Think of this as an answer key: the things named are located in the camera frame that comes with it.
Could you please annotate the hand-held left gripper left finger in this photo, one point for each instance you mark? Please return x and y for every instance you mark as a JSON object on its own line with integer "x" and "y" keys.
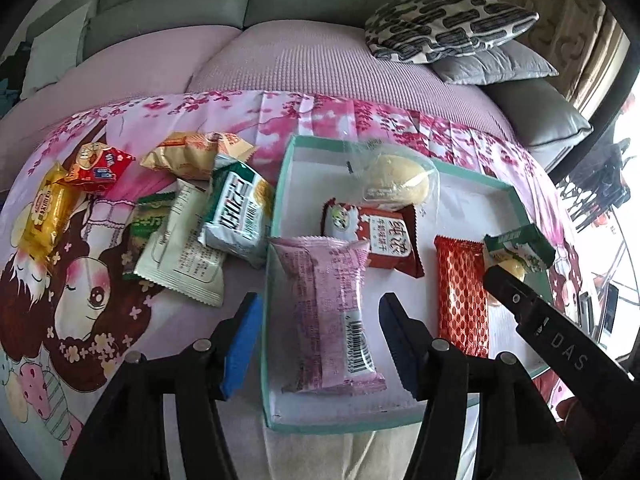
{"x": 242, "y": 350}

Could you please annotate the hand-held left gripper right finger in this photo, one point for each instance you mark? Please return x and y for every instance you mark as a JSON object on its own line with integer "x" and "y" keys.
{"x": 400, "y": 345}

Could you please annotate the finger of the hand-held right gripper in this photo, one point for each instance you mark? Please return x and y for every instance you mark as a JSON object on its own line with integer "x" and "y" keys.
{"x": 505, "y": 285}

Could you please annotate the green white biscuit packet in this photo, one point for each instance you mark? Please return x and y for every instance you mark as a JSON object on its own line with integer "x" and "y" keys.
{"x": 525, "y": 247}

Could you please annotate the red lattice-print packet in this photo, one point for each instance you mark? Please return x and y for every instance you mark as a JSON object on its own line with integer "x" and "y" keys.
{"x": 462, "y": 295}

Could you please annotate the pink snack packet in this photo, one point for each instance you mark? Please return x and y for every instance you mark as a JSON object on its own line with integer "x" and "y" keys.
{"x": 325, "y": 310}

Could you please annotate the teal cardboard box lid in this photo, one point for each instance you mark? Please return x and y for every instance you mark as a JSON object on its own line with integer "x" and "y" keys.
{"x": 450, "y": 200}

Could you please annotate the red white biscuit packet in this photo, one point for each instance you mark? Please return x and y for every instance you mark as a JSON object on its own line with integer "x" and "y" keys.
{"x": 385, "y": 237}

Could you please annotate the pale white snack packet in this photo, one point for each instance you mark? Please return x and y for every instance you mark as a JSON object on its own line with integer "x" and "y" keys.
{"x": 182, "y": 255}

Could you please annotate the green white corn-print packet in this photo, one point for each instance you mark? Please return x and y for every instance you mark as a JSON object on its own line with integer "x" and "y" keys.
{"x": 235, "y": 215}

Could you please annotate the clear-wrapped yellow bun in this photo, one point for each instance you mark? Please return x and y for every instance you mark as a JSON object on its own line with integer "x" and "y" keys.
{"x": 395, "y": 182}

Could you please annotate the olive green snack packet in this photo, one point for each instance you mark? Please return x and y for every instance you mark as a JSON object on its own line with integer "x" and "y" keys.
{"x": 142, "y": 230}

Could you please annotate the small red snack packet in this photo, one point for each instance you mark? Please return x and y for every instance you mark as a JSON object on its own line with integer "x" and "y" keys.
{"x": 97, "y": 167}

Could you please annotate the yellow snack packet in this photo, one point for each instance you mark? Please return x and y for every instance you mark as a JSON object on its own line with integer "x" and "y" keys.
{"x": 47, "y": 215}

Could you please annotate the black metal rack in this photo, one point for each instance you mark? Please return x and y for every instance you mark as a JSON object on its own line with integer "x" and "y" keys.
{"x": 595, "y": 185}

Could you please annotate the pink printed blanket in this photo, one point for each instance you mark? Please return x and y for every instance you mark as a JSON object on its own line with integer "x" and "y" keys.
{"x": 100, "y": 285}

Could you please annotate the tan crinkled snack packet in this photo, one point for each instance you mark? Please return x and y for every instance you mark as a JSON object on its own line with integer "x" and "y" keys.
{"x": 190, "y": 157}

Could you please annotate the grey pillow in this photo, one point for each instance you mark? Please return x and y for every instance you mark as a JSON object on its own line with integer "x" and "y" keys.
{"x": 500, "y": 67}

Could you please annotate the black white patterned pillow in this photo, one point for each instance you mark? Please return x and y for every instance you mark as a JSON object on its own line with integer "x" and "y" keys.
{"x": 440, "y": 25}

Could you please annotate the beige patterned curtain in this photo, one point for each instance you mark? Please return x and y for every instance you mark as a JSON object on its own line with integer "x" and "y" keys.
{"x": 565, "y": 20}

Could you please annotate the pink sofa cover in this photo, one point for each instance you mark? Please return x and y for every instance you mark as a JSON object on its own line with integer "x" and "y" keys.
{"x": 300, "y": 60}

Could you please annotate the teal cloth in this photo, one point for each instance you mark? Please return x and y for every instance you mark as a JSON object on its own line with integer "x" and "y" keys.
{"x": 7, "y": 97}

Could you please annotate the light grey cushion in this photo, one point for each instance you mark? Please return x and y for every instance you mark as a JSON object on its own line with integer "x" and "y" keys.
{"x": 55, "y": 55}

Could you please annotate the dark clothes pile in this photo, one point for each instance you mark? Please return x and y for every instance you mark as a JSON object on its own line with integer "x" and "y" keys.
{"x": 12, "y": 62}

